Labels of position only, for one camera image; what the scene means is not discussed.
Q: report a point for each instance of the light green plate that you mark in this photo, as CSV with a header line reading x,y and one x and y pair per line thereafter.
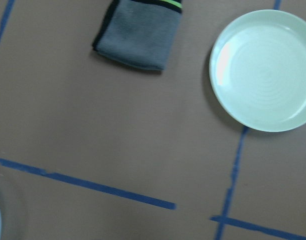
x,y
257,70

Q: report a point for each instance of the grey folded cloth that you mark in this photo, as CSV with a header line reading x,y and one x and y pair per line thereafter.
x,y
139,33

